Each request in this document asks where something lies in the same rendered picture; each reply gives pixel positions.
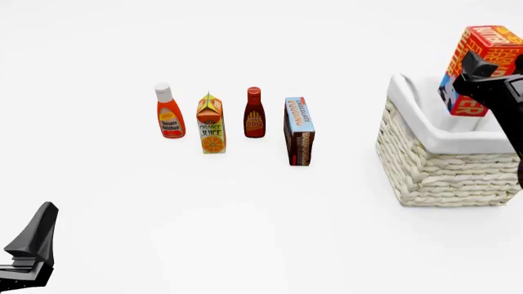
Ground chocolate pudding box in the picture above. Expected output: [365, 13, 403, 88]
[283, 96, 316, 167]

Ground tomato ketchup bottle white cap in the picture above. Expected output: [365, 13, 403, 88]
[154, 82, 187, 140]

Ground dark red BBQ sauce bottle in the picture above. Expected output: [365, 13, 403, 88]
[244, 86, 267, 140]

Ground orange juice carton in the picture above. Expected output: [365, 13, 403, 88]
[195, 91, 227, 155]

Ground white-lined wicker basket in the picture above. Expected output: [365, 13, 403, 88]
[374, 73, 523, 208]

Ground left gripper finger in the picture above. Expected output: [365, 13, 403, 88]
[2, 201, 60, 268]

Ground red butter box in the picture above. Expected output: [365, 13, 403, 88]
[437, 24, 523, 118]

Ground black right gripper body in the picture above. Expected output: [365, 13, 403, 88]
[452, 73, 523, 131]

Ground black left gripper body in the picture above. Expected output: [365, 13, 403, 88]
[0, 251, 56, 291]

